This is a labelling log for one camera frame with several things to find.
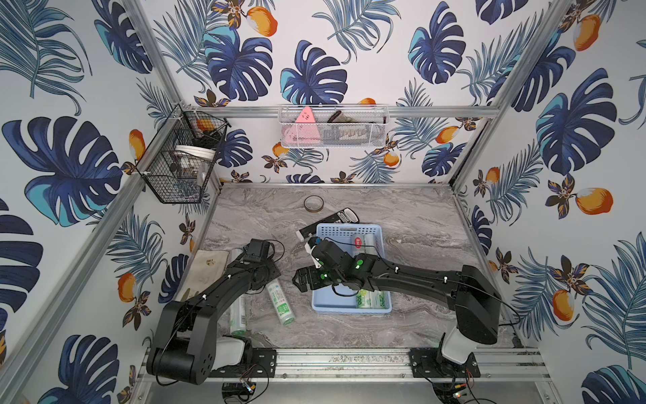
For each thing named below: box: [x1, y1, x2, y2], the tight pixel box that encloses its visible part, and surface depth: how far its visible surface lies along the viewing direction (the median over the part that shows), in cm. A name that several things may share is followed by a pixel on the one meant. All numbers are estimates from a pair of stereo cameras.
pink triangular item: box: [280, 106, 322, 145], surface depth 92 cm
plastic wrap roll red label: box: [265, 278, 296, 327], surface depth 83 cm
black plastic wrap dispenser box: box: [296, 207, 361, 242], surface depth 109 cm
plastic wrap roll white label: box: [229, 292, 247, 339], surface depth 81 cm
